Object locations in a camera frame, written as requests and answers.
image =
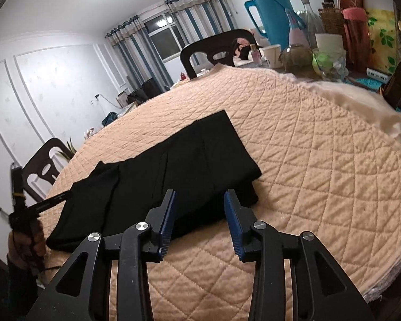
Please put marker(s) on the dark chair left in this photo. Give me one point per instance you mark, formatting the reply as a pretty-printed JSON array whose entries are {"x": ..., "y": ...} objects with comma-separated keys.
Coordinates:
[{"x": 41, "y": 165}]

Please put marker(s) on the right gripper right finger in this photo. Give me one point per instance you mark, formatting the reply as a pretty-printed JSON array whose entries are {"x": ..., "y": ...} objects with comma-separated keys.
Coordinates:
[{"x": 239, "y": 221}]

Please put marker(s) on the black bags by window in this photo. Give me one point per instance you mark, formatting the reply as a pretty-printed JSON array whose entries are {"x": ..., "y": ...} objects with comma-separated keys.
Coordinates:
[{"x": 147, "y": 91}]

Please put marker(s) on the white paper cup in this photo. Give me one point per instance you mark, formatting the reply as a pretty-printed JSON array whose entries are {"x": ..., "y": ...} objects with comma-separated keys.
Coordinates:
[{"x": 272, "y": 56}]

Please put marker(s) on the glass teapot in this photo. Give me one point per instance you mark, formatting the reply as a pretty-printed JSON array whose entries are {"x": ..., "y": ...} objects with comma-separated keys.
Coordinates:
[{"x": 297, "y": 59}]

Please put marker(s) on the striped curtain right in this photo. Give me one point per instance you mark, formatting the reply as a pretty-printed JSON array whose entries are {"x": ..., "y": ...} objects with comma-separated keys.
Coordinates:
[{"x": 200, "y": 19}]

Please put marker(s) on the striped curtain left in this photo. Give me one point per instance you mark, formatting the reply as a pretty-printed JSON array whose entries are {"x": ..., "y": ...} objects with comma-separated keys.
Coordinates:
[{"x": 136, "y": 51}]

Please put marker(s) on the dark chair right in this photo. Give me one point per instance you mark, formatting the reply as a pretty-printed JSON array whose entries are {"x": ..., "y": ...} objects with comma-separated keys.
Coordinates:
[{"x": 218, "y": 49}]

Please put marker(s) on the person's left hand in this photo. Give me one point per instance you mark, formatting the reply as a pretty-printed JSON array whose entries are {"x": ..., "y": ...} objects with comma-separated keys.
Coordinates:
[{"x": 20, "y": 245}]

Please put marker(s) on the dark chair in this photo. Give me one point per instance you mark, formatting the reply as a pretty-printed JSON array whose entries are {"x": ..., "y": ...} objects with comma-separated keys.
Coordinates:
[
  {"x": 218, "y": 49},
  {"x": 41, "y": 165}
]

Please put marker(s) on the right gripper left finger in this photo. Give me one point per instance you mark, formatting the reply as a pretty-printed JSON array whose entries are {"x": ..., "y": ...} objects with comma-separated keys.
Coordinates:
[{"x": 161, "y": 222}]

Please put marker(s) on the wicker basket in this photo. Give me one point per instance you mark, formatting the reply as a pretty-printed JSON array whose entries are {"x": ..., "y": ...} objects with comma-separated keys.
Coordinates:
[{"x": 332, "y": 20}]

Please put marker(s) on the window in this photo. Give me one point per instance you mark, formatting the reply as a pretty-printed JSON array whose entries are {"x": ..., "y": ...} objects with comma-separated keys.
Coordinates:
[{"x": 163, "y": 32}]

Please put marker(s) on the glass jar with green toy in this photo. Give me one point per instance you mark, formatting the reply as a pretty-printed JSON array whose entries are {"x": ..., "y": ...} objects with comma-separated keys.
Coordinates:
[{"x": 330, "y": 65}]

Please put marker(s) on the black pants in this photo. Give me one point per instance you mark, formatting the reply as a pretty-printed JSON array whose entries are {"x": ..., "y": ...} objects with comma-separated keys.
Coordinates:
[{"x": 200, "y": 163}]

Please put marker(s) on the green potted plant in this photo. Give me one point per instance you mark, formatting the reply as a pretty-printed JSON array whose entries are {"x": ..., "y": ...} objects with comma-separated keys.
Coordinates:
[{"x": 67, "y": 151}]

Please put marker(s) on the blue thermos jug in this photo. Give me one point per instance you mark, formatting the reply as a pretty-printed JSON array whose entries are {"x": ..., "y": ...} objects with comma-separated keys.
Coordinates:
[{"x": 273, "y": 16}]

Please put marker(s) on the pink lidded tumbler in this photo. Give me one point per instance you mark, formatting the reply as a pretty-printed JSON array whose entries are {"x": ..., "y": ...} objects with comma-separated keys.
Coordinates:
[{"x": 357, "y": 38}]

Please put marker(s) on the striped curtain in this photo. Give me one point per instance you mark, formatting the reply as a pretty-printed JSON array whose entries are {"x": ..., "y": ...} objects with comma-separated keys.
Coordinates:
[
  {"x": 136, "y": 51},
  {"x": 200, "y": 19}
]

